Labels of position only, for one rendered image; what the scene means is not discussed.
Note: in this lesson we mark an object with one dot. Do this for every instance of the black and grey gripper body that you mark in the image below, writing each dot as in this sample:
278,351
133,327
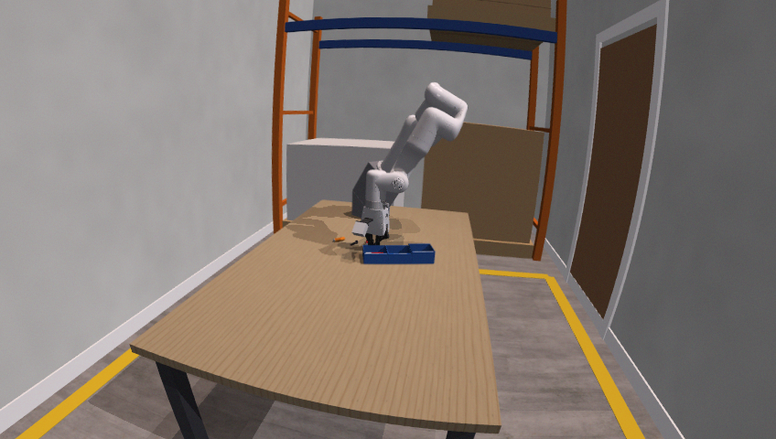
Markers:
380,220

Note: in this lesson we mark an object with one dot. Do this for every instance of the blue rack of bins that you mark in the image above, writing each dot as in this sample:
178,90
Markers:
413,253

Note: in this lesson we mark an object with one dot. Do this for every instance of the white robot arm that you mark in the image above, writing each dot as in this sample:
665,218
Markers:
444,120

